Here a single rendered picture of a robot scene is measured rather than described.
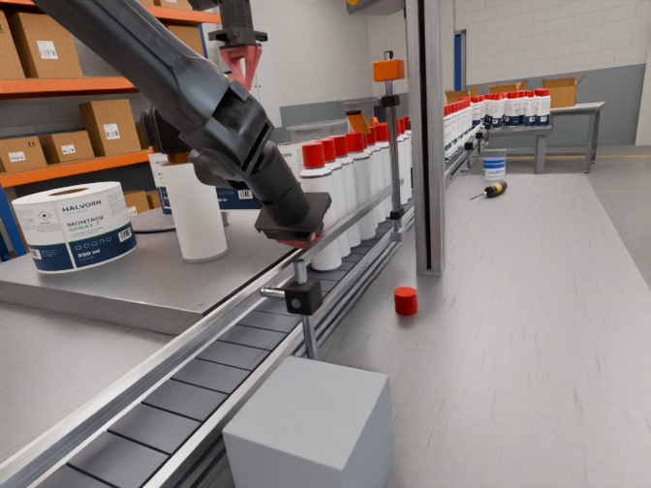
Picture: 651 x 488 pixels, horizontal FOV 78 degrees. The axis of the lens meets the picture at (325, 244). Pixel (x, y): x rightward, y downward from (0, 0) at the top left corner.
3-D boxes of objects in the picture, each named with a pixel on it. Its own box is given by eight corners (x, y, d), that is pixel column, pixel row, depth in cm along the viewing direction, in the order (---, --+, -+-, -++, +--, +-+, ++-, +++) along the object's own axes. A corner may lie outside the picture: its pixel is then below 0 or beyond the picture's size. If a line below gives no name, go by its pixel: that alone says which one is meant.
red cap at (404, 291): (390, 311, 61) (388, 291, 60) (403, 302, 64) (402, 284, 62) (409, 318, 59) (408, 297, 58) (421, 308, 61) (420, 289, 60)
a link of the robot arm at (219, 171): (213, 154, 40) (250, 90, 43) (141, 148, 46) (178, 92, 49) (271, 216, 50) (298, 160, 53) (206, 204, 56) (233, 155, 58)
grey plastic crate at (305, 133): (333, 147, 335) (330, 119, 327) (376, 145, 312) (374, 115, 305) (289, 159, 289) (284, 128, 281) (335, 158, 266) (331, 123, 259)
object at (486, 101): (461, 125, 309) (461, 97, 302) (545, 118, 284) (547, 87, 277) (451, 131, 271) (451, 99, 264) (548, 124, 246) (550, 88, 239)
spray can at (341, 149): (343, 240, 80) (331, 135, 74) (365, 242, 77) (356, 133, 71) (328, 249, 76) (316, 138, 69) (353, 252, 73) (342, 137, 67)
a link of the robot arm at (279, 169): (259, 170, 45) (282, 135, 47) (215, 166, 48) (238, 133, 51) (285, 208, 50) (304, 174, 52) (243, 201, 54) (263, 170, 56)
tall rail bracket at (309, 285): (281, 377, 49) (259, 252, 44) (335, 389, 46) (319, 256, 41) (266, 394, 46) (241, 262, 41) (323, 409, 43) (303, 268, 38)
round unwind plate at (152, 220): (180, 202, 136) (179, 199, 136) (255, 203, 122) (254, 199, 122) (97, 231, 110) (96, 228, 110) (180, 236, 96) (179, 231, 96)
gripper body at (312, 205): (273, 199, 61) (250, 167, 56) (334, 199, 57) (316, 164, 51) (259, 235, 58) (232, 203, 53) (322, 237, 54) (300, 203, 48)
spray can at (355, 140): (359, 231, 84) (351, 131, 77) (381, 234, 81) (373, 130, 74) (345, 239, 80) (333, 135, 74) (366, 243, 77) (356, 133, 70)
